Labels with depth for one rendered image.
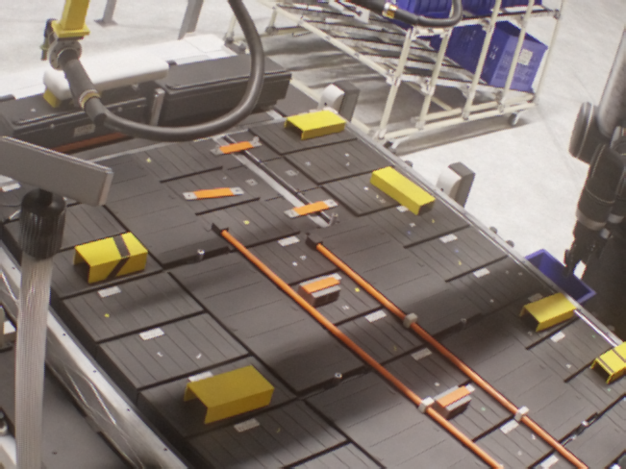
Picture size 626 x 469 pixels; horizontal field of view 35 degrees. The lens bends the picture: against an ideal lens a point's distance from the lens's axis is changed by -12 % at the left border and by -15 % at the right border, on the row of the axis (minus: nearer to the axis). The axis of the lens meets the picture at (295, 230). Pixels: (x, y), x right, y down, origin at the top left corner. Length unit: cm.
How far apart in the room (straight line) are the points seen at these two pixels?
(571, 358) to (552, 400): 20
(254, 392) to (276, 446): 12
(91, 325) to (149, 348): 13
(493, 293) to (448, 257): 16
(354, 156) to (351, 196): 21
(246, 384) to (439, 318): 57
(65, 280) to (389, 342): 69
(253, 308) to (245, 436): 39
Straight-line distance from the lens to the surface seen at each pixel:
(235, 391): 198
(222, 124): 213
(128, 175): 259
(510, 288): 262
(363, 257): 252
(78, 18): 232
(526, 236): 505
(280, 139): 290
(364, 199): 275
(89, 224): 240
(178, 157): 271
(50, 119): 259
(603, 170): 273
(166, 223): 244
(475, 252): 271
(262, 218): 256
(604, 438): 228
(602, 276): 350
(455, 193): 304
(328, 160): 287
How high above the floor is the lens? 233
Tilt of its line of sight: 31 degrees down
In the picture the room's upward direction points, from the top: 17 degrees clockwise
